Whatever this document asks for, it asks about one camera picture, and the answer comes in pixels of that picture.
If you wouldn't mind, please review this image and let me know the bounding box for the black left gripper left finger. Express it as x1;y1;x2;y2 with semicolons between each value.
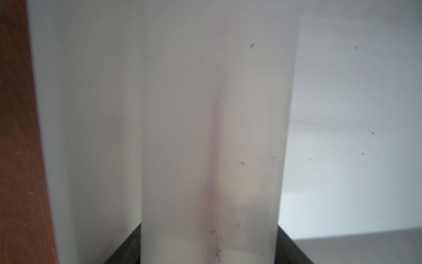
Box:
105;223;142;264

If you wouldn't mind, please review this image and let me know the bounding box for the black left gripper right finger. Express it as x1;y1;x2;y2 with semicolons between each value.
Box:
275;226;313;264

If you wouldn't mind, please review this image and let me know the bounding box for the translucent pencil case with pen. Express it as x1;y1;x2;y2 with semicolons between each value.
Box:
27;1;301;264

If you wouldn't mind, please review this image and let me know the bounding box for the white plastic storage box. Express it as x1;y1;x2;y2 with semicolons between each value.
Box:
279;1;422;264

